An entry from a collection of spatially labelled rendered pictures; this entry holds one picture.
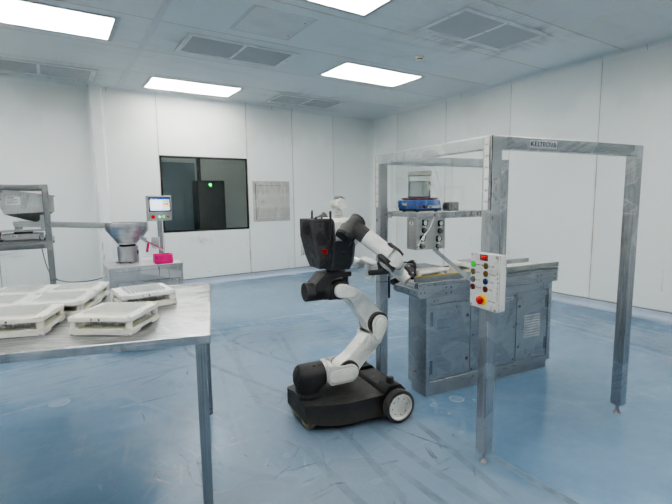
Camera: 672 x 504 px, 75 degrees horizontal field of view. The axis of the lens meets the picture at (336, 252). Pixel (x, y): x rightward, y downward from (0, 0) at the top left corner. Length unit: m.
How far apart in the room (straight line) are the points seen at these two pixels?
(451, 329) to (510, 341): 0.59
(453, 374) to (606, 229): 3.30
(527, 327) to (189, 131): 5.59
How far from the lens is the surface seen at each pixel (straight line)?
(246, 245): 7.56
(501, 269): 2.09
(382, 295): 3.01
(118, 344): 1.79
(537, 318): 3.72
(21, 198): 5.00
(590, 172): 6.07
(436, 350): 3.08
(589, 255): 6.09
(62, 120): 7.10
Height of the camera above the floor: 1.33
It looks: 7 degrees down
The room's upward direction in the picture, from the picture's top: 1 degrees counter-clockwise
